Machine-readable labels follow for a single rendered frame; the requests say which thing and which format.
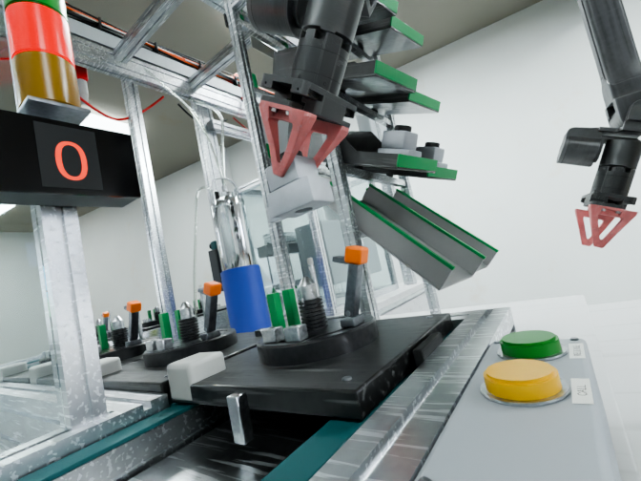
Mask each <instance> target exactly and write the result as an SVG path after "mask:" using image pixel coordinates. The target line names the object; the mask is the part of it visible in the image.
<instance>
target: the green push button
mask: <svg viewBox="0 0 641 481"><path fill-rule="evenodd" d="M500 346H501V349H502V352H503V353H504V354H505V355H507V356H509V357H514V358H540V357H546V356H550V355H553V354H556V353H558V352H560V351H561V350H562V347H561V344H560V340H559V337H558V336H557V335H555V334H554V333H552V332H550V331H545V330H525V331H518V332H513V333H509V334H507V335H505V336H503V337H502V339H501V340H500Z"/></svg>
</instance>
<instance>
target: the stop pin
mask: <svg viewBox="0 0 641 481"><path fill-rule="evenodd" d="M226 399H227V404H228V409H229V414H230V420H231V425H232V431H233V436H234V441H235V443H236V444H240V445H246V444H247V443H249V442H250V441H252V440H253V439H254V438H255V436H254V431H253V426H252V421H251V415H250V410H249V406H248V400H247V395H246V392H241V391H236V392H234V393H232V394H230V395H228V396H227V397H226Z"/></svg>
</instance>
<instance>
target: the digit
mask: <svg viewBox="0 0 641 481"><path fill-rule="evenodd" d="M33 127H34V133H35V140H36V147H37V154H38V160H39V167H40V174H41V180H42V186H45V187H59V188H74V189H90V190H103V184H102V178H101V172H100V166H99V160H98V153H97V148H96V142H95V136H94V132H90V131H84V130H79V129H74V128H69V127H64V126H59V125H53V124H49V123H44V122H38V121H34V122H33Z"/></svg>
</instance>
